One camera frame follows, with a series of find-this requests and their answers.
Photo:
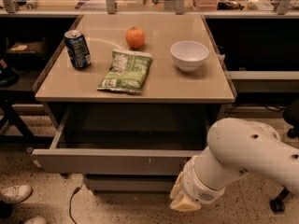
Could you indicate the black office chair base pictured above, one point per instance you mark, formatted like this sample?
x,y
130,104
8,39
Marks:
x,y
277,205

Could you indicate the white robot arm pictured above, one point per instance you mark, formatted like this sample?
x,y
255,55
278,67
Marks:
x,y
235,148

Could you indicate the white bowl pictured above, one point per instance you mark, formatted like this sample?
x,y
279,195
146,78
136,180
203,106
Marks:
x,y
189,56

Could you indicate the white sneaker upper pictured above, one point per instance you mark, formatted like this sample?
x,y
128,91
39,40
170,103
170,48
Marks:
x,y
15,194

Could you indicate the blue soda can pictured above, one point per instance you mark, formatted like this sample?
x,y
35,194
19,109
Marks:
x,y
77,49

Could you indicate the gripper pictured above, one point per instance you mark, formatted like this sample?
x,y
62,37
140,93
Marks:
x,y
195,185

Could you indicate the white sneaker lower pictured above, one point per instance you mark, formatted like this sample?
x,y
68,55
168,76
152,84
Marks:
x,y
36,220

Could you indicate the black stand left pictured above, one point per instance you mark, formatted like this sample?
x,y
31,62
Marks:
x,y
17,89

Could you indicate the grey top drawer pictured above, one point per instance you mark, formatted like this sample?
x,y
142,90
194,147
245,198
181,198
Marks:
x,y
94,139

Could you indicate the green chip bag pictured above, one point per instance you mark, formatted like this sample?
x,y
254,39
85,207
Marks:
x,y
128,71

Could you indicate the grey drawer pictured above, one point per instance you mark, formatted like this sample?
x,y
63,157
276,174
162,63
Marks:
x,y
129,183
94,139

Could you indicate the grey bottom drawer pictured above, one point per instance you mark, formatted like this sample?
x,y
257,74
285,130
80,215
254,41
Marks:
x,y
129,183

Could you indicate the orange fruit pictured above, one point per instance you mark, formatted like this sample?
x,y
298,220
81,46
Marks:
x,y
135,37

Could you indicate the white sneaker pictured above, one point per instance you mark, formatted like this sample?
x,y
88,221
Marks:
x,y
15,194
36,220

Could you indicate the grey drawer cabinet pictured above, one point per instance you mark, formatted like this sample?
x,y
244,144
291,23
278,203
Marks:
x,y
165,84

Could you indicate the plastic bottle on floor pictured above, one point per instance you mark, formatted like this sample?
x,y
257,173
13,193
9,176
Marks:
x,y
30,151

